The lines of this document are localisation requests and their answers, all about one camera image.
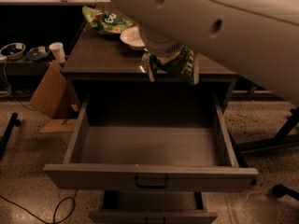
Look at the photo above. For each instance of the flat cardboard piece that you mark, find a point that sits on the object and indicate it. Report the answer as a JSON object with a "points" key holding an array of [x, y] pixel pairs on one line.
{"points": [[59, 126]]}

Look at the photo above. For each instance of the open top drawer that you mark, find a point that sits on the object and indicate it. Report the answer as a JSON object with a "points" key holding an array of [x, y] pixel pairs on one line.
{"points": [[171, 130]]}

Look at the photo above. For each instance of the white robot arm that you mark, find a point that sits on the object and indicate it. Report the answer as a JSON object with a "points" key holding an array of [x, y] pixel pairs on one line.
{"points": [[258, 39]]}

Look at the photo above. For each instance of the white bowl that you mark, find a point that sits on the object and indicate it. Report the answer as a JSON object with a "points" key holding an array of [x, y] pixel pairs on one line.
{"points": [[132, 38]]}

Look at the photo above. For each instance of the white paper cup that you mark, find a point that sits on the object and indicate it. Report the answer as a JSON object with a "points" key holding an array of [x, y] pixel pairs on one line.
{"points": [[57, 49]]}

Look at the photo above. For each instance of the green chip bag on counter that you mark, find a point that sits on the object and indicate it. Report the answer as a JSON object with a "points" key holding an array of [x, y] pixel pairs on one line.
{"points": [[104, 22]]}

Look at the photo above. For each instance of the green jalapeno chip bag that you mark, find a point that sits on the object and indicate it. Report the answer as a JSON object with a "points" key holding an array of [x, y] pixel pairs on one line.
{"points": [[183, 65]]}

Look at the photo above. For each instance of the black stand leg left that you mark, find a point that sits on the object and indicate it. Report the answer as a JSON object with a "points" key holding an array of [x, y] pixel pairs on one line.
{"points": [[13, 122]]}

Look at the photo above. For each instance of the dark blue bowl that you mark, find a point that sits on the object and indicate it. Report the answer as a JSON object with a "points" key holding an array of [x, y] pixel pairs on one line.
{"points": [[38, 54]]}

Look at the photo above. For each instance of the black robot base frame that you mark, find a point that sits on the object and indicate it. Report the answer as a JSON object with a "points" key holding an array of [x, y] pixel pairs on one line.
{"points": [[281, 138]]}

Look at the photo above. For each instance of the black caster foot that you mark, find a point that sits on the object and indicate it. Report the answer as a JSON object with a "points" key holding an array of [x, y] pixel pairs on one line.
{"points": [[281, 190]]}

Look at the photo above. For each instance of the blue bowl left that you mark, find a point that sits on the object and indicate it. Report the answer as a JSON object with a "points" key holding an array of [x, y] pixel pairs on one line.
{"points": [[13, 51]]}

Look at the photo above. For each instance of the lower drawer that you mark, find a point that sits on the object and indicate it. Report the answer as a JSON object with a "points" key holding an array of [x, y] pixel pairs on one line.
{"points": [[152, 207]]}

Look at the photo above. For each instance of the black top drawer handle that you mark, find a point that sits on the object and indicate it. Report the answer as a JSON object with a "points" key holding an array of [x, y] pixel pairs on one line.
{"points": [[151, 182]]}

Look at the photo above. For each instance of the low side shelf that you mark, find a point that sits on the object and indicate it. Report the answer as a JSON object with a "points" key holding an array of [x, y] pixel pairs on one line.
{"points": [[23, 67]]}

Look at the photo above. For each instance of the grey drawer cabinet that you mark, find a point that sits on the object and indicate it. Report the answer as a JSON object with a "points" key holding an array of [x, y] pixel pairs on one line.
{"points": [[104, 57]]}

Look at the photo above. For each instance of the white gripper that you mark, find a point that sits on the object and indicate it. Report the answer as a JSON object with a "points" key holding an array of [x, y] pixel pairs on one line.
{"points": [[163, 49]]}

